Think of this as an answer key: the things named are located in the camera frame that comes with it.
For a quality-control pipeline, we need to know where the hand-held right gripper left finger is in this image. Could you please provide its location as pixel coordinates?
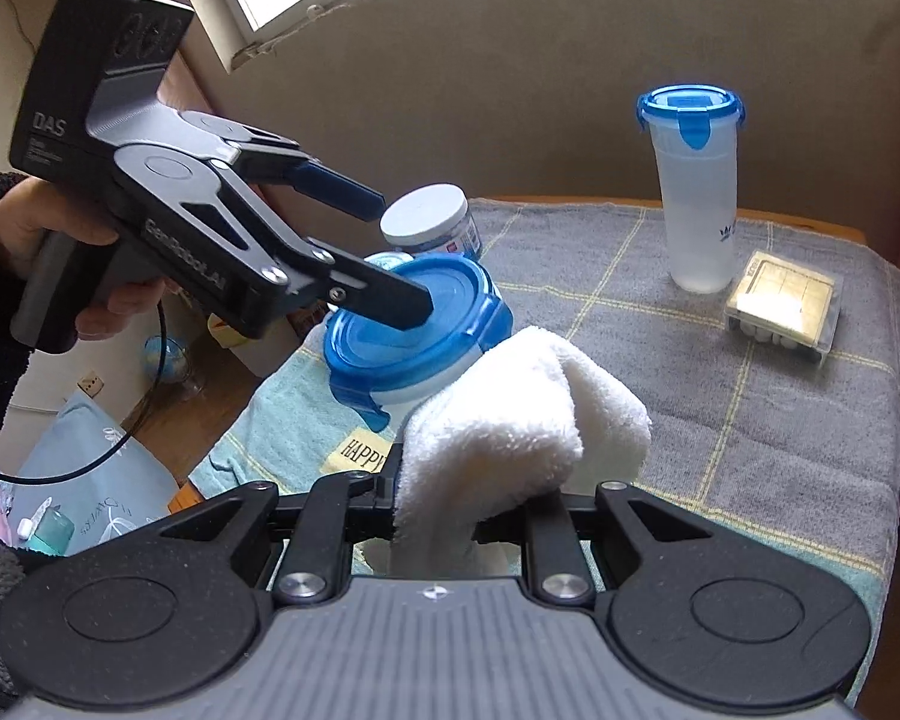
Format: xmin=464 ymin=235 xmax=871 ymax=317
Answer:
xmin=161 ymin=441 xmax=412 ymax=607

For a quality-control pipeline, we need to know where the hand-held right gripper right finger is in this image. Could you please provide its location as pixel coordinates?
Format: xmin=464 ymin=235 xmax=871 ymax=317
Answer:
xmin=495 ymin=480 xmax=710 ymax=607

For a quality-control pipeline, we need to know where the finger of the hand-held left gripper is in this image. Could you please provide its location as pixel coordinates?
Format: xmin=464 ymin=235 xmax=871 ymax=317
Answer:
xmin=217 ymin=111 xmax=387 ymax=222
xmin=217 ymin=157 xmax=436 ymax=332

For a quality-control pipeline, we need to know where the tall clear container blue lid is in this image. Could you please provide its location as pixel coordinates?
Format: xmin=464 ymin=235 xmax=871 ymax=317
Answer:
xmin=322 ymin=255 xmax=515 ymax=432

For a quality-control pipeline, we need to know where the white lidded wipes tub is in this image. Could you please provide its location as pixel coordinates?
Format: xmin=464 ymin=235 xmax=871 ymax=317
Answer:
xmin=380 ymin=184 xmax=485 ymax=256

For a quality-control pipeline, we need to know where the white fluffy towel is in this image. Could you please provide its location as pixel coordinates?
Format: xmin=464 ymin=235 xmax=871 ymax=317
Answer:
xmin=356 ymin=325 xmax=653 ymax=578

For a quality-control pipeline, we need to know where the tall clear container crown mark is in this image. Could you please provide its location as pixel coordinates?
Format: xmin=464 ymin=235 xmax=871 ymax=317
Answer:
xmin=636 ymin=82 xmax=746 ymax=295

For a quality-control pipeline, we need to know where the person's left hand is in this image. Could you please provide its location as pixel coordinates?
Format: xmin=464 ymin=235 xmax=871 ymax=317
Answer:
xmin=0 ymin=172 xmax=173 ymax=338

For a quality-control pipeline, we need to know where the white trash bin yellow bag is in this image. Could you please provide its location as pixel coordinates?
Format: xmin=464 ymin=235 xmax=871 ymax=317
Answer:
xmin=206 ymin=311 xmax=271 ymax=376

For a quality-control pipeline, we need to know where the grey and teal checked tablecloth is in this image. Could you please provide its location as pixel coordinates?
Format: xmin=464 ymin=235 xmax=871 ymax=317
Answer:
xmin=187 ymin=199 xmax=900 ymax=698

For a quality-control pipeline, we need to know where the small blue globe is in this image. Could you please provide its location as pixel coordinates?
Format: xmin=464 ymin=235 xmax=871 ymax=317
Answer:
xmin=142 ymin=334 xmax=203 ymax=402

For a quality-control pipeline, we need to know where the light blue printed pillow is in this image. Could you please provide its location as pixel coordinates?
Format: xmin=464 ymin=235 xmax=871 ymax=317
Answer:
xmin=4 ymin=390 xmax=185 ymax=560

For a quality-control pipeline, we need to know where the small teal bottle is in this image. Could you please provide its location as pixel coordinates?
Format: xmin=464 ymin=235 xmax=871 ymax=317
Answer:
xmin=16 ymin=496 xmax=76 ymax=557

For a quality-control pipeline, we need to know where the clear box with yellow board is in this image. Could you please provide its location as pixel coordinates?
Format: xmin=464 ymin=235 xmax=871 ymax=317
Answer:
xmin=725 ymin=250 xmax=846 ymax=368

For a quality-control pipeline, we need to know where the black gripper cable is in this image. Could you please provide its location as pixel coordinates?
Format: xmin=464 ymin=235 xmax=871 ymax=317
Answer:
xmin=0 ymin=296 xmax=170 ymax=485

